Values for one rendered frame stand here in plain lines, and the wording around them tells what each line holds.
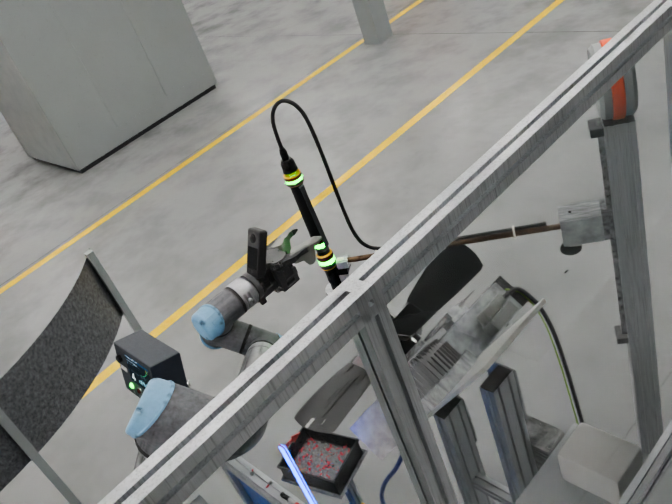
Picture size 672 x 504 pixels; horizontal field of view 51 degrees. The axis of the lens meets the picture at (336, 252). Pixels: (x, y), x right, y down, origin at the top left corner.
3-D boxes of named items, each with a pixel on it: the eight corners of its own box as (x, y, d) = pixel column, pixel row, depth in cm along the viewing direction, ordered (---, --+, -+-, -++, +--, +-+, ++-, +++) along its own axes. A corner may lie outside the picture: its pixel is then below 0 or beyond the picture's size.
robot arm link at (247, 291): (220, 282, 163) (241, 292, 158) (235, 271, 165) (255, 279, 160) (233, 306, 167) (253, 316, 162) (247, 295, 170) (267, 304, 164)
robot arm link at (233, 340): (236, 360, 172) (241, 346, 163) (193, 345, 172) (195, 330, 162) (247, 331, 176) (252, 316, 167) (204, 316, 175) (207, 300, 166)
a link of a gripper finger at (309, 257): (327, 251, 173) (294, 269, 171) (319, 232, 170) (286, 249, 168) (332, 257, 170) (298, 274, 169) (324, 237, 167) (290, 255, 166)
